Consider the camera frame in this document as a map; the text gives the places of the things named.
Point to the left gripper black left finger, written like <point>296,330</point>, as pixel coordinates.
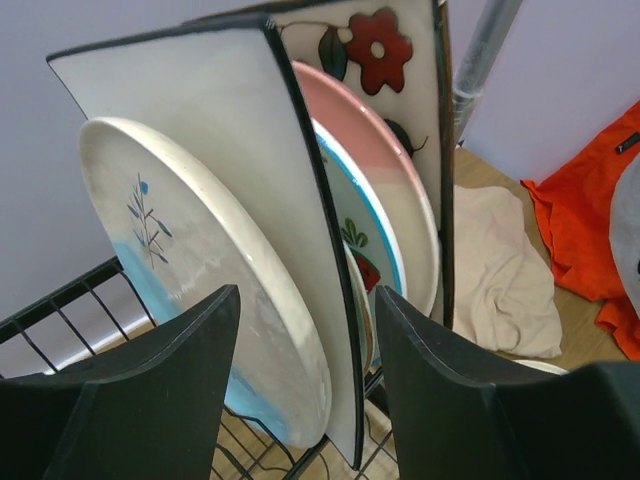
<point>149,408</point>

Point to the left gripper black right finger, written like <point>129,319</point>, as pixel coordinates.
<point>461,412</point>

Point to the beige plate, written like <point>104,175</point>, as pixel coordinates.
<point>179,235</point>

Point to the cream blue leaf plate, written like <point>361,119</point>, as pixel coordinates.
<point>542,366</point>

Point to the silver clothes rack stand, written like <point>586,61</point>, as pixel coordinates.
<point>487,40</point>

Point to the beige cloth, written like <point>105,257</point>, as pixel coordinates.
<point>504,290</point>

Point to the grey cloth on hanger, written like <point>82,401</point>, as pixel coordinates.
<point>624,230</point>

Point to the orange garment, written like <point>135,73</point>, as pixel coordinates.
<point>572,210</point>

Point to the pink plate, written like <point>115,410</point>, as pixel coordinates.
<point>388,168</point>

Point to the black wire dish rack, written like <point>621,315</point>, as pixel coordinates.
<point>99,310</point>

